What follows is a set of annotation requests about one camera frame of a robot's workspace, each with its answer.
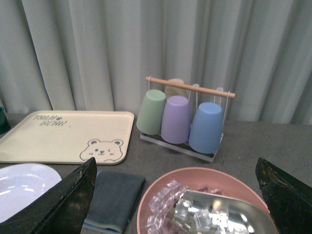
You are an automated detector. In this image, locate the blue cup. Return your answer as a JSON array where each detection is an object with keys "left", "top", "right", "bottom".
[{"left": 189, "top": 102, "right": 223, "bottom": 154}]

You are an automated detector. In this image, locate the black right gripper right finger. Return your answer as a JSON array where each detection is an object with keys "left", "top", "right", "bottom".
[{"left": 255, "top": 157, "right": 312, "bottom": 234}]

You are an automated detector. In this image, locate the pink bowl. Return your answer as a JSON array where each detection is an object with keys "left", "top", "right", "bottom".
[{"left": 136, "top": 167, "right": 270, "bottom": 234}]

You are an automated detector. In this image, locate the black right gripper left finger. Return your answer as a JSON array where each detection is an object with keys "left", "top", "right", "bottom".
[{"left": 0, "top": 157, "right": 97, "bottom": 234}]

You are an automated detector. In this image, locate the metal scoop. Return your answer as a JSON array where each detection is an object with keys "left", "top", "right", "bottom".
[{"left": 165, "top": 190, "right": 277, "bottom": 234}]

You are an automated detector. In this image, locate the grey folded cloth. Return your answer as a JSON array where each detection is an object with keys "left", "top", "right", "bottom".
[{"left": 83, "top": 170, "right": 145, "bottom": 234}]

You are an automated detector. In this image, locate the purple cup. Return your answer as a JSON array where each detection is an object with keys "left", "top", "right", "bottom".
[{"left": 161, "top": 96, "right": 191, "bottom": 144}]

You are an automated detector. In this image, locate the clear ice cube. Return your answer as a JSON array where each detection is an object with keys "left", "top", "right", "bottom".
[
  {"left": 174, "top": 198, "right": 193, "bottom": 221},
  {"left": 193, "top": 209, "right": 212, "bottom": 232},
  {"left": 148, "top": 195, "right": 165, "bottom": 214}
]

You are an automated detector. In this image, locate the white plate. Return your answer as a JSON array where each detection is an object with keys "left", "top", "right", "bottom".
[{"left": 0, "top": 163, "right": 61, "bottom": 222}]

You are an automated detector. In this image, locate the beige cup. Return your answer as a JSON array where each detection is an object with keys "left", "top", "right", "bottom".
[{"left": 164, "top": 78, "right": 187, "bottom": 98}]

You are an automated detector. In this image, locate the cream bear tray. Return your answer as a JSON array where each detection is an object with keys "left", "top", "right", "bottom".
[{"left": 0, "top": 111, "right": 134, "bottom": 165}]

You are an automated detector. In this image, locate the dark green mug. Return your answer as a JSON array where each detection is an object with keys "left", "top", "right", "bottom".
[{"left": 0, "top": 107, "right": 11, "bottom": 134}]

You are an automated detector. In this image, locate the green cup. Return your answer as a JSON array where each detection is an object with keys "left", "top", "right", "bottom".
[{"left": 136, "top": 89, "right": 166, "bottom": 135}]

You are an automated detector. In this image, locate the grey curtain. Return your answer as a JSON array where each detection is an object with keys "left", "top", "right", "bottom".
[{"left": 0, "top": 0, "right": 312, "bottom": 124}]

